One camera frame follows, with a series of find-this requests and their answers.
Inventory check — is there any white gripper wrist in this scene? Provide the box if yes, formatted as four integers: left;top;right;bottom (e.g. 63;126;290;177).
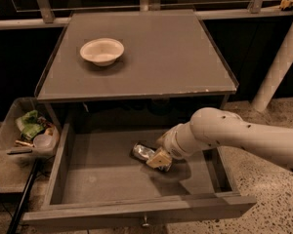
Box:
146;124;194;169

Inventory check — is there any crushed silver redbull can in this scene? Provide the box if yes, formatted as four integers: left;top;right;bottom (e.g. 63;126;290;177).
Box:
130;142;173;173

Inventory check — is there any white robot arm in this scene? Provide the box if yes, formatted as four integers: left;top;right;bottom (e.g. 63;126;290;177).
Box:
146;107;293;172

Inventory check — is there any metal drawer knob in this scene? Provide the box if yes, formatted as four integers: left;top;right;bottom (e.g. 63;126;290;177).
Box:
142;216;150;228

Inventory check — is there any open grey top drawer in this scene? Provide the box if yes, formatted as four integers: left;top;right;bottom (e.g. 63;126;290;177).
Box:
23;115;256;232

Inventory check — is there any grey cabinet with top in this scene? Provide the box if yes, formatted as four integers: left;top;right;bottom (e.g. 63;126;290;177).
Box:
33;9;239;132

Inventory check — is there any clear plastic cup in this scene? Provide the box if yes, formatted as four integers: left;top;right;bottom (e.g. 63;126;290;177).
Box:
33;135;52;148

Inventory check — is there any white paper bowl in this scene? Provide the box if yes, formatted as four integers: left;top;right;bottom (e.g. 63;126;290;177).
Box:
79;38;124;66

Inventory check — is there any green snack bag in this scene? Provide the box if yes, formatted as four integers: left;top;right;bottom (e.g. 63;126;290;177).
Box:
15;110;44;140

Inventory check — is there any clear plastic bin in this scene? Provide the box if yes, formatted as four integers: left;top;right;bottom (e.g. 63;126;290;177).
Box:
0;97;60;162

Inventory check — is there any black floor bar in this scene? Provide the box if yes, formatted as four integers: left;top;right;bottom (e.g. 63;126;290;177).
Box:
6;159;42;234

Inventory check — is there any white support pole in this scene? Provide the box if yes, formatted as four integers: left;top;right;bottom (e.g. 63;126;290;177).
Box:
251;22;293;112

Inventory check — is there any yellow object on ledge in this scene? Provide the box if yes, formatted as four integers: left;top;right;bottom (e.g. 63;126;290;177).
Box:
279;0;293;11

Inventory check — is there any metal railing frame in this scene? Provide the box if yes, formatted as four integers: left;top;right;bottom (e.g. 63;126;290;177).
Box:
0;0;293;31

